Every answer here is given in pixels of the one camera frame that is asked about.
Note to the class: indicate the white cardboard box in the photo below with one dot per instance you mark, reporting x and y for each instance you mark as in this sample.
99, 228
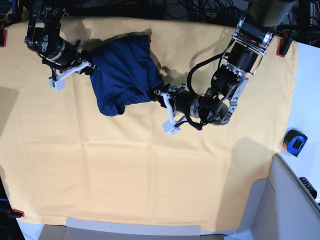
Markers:
280, 208
78, 229

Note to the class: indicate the red clamp top left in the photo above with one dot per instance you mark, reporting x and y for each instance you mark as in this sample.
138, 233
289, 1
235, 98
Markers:
3, 35

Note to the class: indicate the blue black tape measure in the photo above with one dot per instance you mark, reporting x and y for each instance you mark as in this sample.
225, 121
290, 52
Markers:
294, 141

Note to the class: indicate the red clamp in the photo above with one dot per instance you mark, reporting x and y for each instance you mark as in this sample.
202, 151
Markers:
14, 213
285, 43
3, 35

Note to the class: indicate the red clamp bottom left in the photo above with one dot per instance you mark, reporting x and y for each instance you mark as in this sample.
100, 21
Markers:
14, 213

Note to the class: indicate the blue long-sleeve T-shirt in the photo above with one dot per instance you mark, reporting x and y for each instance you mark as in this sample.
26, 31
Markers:
125, 74

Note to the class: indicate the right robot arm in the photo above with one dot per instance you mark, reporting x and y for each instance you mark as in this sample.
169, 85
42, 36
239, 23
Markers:
43, 37

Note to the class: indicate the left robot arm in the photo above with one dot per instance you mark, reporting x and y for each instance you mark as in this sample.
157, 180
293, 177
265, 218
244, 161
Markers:
255, 31

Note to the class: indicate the white cardboard box bottom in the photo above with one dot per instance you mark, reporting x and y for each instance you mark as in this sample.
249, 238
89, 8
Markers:
78, 229

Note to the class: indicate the yellow table cloth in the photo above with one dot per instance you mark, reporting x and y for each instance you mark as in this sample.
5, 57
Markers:
61, 158

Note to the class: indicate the white cardboard box right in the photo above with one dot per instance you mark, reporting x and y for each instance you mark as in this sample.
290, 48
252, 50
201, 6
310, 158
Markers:
280, 208

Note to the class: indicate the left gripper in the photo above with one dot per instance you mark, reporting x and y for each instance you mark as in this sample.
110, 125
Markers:
183, 100

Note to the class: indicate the red clamp top right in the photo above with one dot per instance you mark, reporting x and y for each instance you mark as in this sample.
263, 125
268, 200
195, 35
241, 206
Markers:
285, 43

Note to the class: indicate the black perforated object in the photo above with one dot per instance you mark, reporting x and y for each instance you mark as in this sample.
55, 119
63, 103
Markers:
309, 187

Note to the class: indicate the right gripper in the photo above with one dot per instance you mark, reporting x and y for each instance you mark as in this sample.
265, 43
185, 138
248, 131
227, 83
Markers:
67, 56

